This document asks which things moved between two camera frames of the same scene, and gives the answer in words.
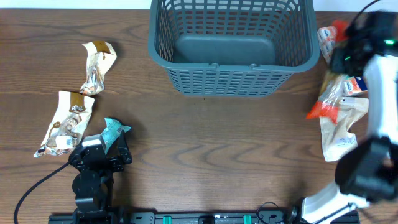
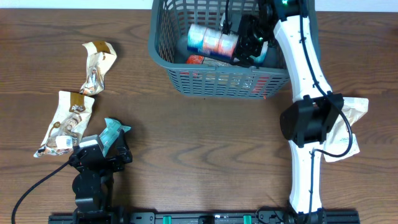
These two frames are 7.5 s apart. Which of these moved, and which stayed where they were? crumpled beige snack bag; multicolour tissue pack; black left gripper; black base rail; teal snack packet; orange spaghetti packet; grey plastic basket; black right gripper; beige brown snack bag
Moved: multicolour tissue pack; orange spaghetti packet; black right gripper
Stayed: grey plastic basket; black base rail; teal snack packet; beige brown snack bag; black left gripper; crumpled beige snack bag
